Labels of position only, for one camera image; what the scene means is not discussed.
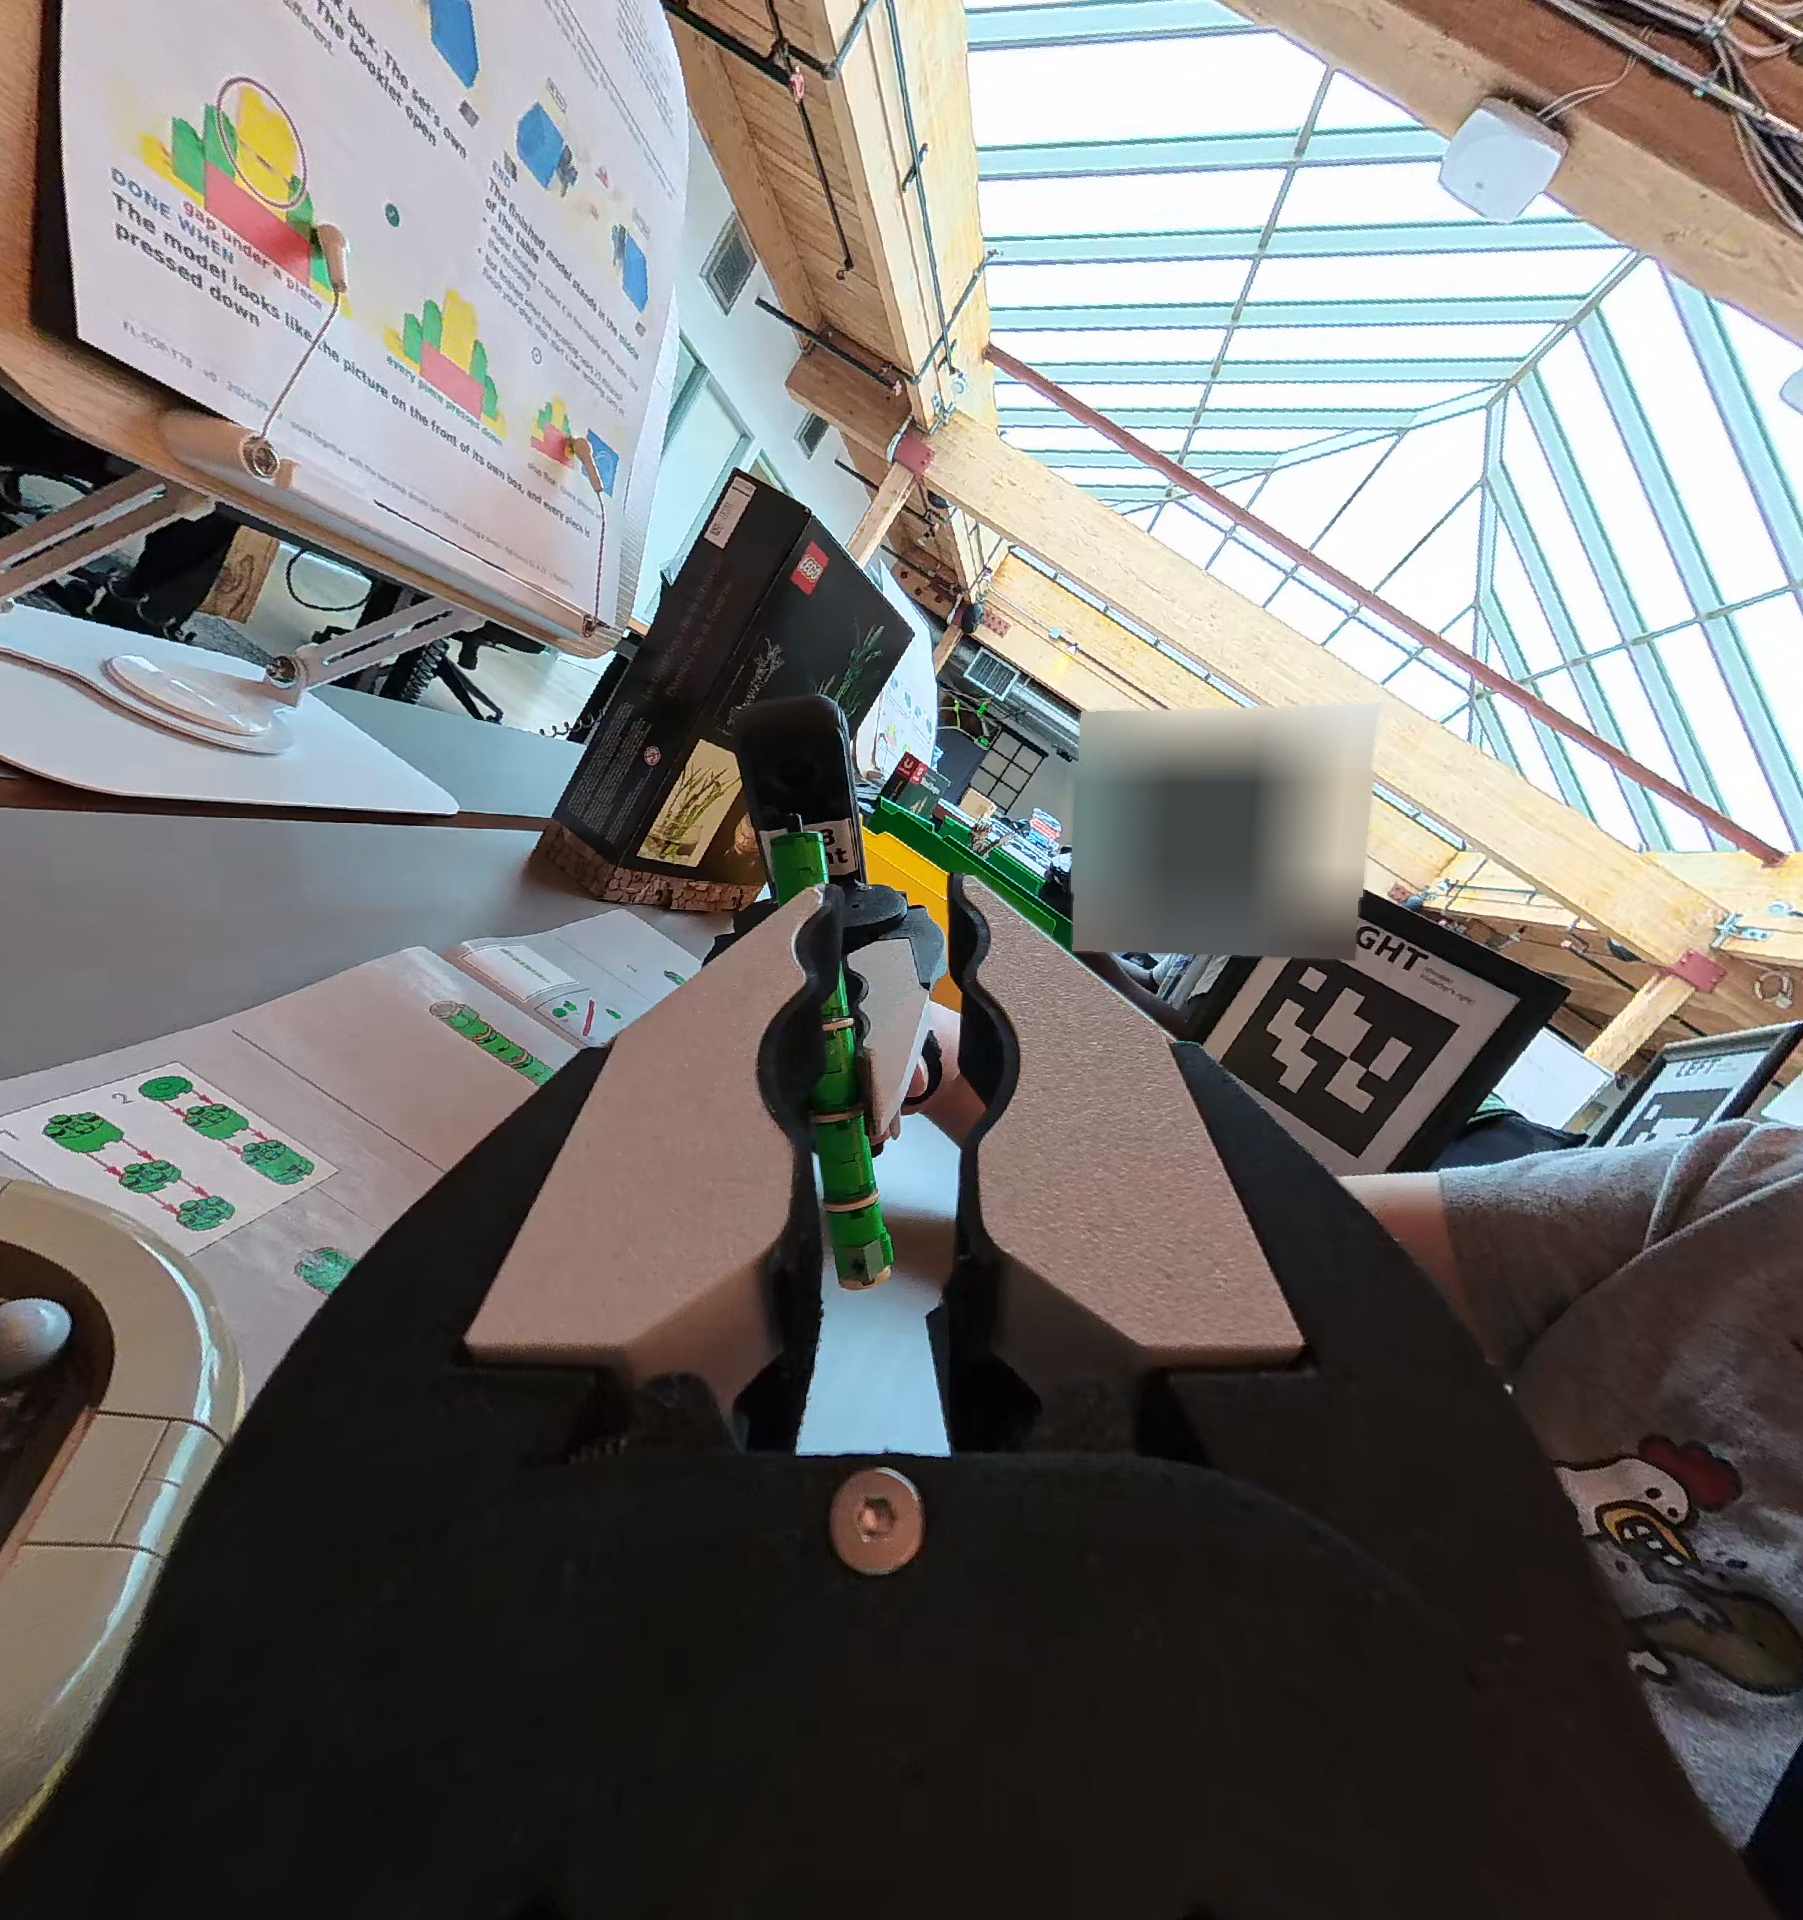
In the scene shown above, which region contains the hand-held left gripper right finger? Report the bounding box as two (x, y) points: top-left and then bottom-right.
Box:
(928, 877), (1304, 1453)

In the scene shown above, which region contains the person's printed grey shirt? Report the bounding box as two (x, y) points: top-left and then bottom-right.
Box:
(1443, 1118), (1803, 1848)

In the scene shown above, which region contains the person's right forearm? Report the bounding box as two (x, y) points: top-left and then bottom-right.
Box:
(1337, 1169), (1461, 1308)

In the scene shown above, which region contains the white ceiling access point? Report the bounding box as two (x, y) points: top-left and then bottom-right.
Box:
(1438, 99), (1570, 224)

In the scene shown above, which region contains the printed instruction sheet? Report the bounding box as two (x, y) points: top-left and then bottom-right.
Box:
(58, 0), (691, 633)

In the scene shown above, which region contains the green plastic bin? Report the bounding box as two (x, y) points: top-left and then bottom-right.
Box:
(869, 796), (1077, 949)

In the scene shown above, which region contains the yellow plastic bin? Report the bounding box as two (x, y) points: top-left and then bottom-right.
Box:
(861, 825), (979, 1011)

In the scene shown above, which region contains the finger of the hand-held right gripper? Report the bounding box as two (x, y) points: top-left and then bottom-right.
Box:
(855, 939), (937, 1151)

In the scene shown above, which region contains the tan brick pot model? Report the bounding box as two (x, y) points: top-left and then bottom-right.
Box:
(0, 1169), (243, 1893)

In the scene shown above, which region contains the grey desk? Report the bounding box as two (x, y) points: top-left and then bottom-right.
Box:
(0, 681), (979, 1457)

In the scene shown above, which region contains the person's right hand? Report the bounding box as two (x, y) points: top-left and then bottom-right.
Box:
(915, 1006), (995, 1151)

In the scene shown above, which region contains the black framed marker sign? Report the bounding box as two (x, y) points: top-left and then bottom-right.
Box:
(1193, 891), (1570, 1174)
(1583, 1020), (1803, 1149)

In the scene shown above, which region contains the black product box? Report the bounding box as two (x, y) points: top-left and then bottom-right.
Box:
(535, 468), (918, 915)

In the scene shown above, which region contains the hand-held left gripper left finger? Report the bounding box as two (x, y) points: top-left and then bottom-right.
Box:
(465, 886), (843, 1453)

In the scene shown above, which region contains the white picture sheet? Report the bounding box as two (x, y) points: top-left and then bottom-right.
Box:
(869, 570), (941, 772)

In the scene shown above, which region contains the open instruction booklet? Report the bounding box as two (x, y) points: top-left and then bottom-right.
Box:
(0, 907), (737, 1354)

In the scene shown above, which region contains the green brick bamboo stalk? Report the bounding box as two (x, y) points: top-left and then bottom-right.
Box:
(762, 817), (895, 1293)

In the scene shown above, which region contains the red ceiling pipe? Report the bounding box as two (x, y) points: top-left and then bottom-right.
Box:
(982, 343), (1788, 868)

